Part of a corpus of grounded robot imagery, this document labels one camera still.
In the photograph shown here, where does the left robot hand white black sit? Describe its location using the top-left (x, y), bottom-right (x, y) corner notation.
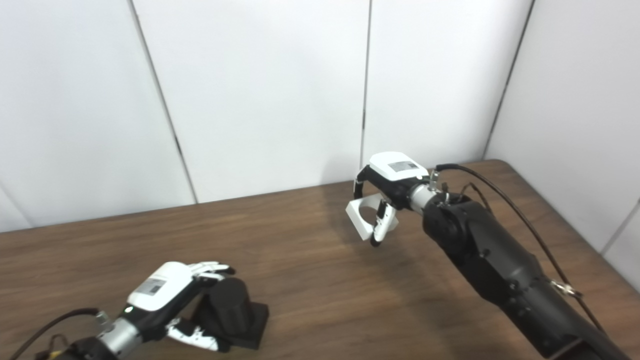
top-left (122, 261), bottom-right (236, 352)

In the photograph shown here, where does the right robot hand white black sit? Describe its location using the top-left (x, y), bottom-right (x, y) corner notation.
top-left (353, 151), bottom-right (431, 248)

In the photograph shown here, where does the white square piece with hole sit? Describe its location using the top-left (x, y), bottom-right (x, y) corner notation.
top-left (345, 195), bottom-right (399, 242)

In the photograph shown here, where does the black peg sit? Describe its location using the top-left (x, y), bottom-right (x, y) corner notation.
top-left (192, 277), bottom-right (270, 351)

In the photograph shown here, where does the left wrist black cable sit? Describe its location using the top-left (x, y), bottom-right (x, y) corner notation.
top-left (10, 307), bottom-right (108, 360)

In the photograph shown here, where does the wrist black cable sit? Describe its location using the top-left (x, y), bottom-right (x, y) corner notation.
top-left (429, 163), bottom-right (606, 336)
top-left (10, 307), bottom-right (108, 360)

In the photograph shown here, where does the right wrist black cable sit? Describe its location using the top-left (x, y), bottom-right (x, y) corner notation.
top-left (429, 163), bottom-right (606, 336)

